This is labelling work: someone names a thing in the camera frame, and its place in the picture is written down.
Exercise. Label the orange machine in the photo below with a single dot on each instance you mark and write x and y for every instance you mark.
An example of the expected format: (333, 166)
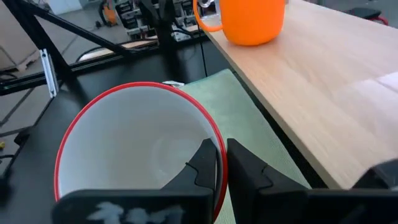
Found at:
(109, 12)

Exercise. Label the black and red chair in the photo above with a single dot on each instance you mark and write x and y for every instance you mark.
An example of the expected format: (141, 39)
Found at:
(367, 14)

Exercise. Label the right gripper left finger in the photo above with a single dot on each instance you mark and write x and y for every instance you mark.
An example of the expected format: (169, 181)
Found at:
(202, 168)

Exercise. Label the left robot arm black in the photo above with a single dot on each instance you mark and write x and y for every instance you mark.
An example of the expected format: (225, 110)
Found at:
(164, 21)

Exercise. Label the orange plastic mug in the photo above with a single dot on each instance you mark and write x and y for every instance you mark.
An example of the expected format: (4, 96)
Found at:
(252, 21)

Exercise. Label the black diagonal frame strut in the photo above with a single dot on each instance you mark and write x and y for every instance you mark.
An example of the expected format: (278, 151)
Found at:
(81, 31)

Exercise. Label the white red-rimmed patterned bowl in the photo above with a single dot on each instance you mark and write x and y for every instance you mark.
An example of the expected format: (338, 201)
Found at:
(130, 137)

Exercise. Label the white cloth label tag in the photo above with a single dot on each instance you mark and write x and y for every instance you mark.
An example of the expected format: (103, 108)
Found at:
(173, 84)

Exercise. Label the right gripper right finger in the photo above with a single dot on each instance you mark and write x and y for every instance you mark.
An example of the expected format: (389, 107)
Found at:
(248, 180)

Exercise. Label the silver metal bracket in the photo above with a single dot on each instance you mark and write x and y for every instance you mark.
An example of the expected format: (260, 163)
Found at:
(49, 73)

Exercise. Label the green microfibre cloth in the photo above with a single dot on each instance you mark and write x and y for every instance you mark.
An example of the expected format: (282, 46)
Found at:
(236, 112)

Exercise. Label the cardboard box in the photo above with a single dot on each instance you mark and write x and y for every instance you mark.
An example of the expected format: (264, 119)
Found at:
(14, 37)

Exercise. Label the black frame post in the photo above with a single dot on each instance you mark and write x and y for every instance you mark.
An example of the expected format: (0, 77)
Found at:
(37, 34)

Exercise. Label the black frame side rail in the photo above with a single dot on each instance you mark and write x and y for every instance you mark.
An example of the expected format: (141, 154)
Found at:
(21, 84)

